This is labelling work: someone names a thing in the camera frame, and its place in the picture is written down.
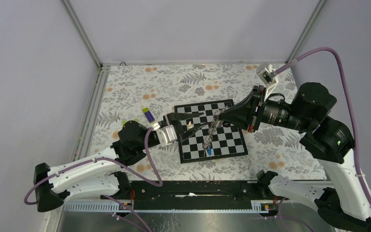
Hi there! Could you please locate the black white chessboard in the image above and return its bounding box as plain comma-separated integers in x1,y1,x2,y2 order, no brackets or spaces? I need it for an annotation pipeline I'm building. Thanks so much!
174,99,248,163

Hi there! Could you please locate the purple green toy brick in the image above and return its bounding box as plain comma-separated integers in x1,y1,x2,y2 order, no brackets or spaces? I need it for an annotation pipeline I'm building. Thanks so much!
142,107,155,123

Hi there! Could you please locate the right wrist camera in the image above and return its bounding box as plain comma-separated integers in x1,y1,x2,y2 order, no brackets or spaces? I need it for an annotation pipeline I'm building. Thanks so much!
256,63,279,99

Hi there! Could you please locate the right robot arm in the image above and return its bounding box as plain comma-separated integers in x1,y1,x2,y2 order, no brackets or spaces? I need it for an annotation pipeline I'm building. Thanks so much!
219,82,371,232

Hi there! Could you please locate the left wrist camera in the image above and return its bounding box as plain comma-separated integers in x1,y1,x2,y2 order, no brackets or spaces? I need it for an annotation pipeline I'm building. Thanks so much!
152,123,177,146

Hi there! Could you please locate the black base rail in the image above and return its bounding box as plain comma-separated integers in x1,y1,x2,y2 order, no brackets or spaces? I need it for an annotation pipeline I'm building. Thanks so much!
111,180,281,210

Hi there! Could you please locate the floral table cloth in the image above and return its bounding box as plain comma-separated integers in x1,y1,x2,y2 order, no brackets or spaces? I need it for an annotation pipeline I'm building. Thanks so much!
89,64,326,181

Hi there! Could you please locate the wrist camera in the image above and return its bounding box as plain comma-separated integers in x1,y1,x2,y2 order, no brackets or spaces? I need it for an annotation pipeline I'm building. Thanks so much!
152,123,177,146
256,63,279,99

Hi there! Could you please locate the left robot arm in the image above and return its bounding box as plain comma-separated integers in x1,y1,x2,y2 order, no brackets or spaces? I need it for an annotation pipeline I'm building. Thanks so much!
24,113,202,213

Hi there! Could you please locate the beige chess pawn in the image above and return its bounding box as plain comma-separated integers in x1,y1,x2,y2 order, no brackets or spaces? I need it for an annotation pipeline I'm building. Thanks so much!
187,121,194,129

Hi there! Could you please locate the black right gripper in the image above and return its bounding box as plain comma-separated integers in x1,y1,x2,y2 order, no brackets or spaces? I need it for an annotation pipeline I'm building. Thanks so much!
218,84,311,131

